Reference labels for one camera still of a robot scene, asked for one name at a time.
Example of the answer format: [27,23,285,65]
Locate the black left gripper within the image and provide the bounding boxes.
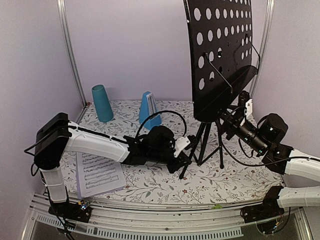
[148,143,191,174]

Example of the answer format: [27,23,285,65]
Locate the black music stand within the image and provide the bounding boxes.
[183,0,259,166]

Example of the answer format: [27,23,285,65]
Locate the sheet music booklet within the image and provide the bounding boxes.
[76,152,126,199]

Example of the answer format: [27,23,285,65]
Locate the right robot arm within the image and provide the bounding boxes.
[221,109,320,223]

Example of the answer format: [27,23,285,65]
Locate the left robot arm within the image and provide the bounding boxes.
[25,112,191,223]

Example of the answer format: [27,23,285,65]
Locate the blue metronome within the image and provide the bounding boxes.
[139,91,162,130]

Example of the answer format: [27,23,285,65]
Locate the floral table mat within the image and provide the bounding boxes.
[56,99,283,205]

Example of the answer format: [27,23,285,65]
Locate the teal ceramic vase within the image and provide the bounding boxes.
[91,84,114,123]

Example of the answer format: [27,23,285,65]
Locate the green tape piece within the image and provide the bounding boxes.
[211,204,223,210]

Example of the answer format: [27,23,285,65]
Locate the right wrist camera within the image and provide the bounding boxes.
[237,90,253,117]

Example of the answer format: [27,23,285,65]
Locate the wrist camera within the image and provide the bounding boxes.
[173,135,197,158]
[237,90,253,117]

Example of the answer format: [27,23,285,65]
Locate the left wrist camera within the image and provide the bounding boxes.
[173,135,197,158]

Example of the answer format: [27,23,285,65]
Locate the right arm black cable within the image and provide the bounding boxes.
[221,139,291,167]

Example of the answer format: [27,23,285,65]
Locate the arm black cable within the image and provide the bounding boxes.
[134,109,188,143]
[221,139,291,167]

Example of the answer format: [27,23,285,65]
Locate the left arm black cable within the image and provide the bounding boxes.
[134,109,188,143]

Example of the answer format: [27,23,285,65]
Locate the aluminium front rail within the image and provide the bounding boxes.
[22,193,320,240]

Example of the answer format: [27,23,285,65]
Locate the aluminium frame post right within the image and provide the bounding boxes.
[249,0,275,98]

